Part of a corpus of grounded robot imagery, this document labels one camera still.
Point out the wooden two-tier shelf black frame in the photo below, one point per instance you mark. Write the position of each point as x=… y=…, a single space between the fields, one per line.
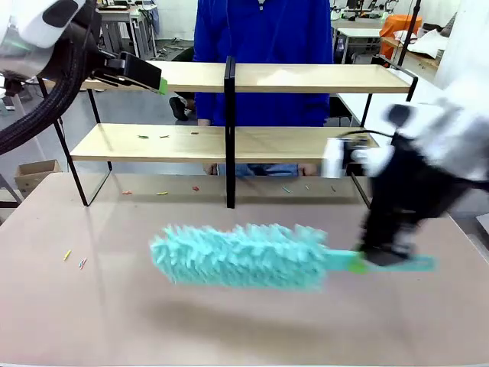
x=286 y=78

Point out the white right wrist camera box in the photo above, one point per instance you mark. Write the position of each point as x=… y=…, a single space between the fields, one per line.
x=333 y=156

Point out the grey background workbench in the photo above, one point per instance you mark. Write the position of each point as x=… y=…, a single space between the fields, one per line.
x=122 y=15

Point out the person torso blue sweater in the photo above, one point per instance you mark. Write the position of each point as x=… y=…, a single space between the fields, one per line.
x=263 y=46

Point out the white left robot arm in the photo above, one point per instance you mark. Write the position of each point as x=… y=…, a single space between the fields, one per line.
x=34 y=23

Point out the person left hand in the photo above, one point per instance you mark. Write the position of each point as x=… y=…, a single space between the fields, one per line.
x=308 y=169

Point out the person blue jeans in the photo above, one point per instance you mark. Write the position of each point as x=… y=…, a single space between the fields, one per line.
x=267 y=170

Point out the person right forearm blue sleeve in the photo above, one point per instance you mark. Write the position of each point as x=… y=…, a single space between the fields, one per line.
x=202 y=109

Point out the person right hand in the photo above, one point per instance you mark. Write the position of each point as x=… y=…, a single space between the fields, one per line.
x=211 y=170

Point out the brown cardboard box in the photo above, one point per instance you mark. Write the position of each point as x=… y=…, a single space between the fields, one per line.
x=36 y=172

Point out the orange cloth cover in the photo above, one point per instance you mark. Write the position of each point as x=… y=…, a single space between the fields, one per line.
x=401 y=25

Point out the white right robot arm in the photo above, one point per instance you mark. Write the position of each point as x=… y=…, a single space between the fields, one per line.
x=458 y=126

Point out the teal fluffy duster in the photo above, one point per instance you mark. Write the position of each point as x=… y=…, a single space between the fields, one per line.
x=237 y=260

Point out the black stand pole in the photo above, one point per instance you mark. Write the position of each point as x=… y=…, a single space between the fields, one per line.
x=410 y=26

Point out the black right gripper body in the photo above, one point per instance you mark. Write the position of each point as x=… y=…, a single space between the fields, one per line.
x=401 y=199

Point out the white crumpled cloth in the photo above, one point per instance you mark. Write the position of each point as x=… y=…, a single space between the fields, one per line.
x=428 y=42

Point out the white side table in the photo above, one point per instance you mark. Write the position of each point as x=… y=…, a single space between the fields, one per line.
x=382 y=103

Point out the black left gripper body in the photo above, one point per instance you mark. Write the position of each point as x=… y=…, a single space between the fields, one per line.
x=137 y=72

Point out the person left forearm blue sleeve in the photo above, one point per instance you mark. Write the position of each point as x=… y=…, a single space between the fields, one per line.
x=322 y=109

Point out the black office chair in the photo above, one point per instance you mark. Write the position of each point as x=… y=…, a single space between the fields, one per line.
x=179 y=109

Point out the white background table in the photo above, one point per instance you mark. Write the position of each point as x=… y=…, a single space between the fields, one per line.
x=359 y=32

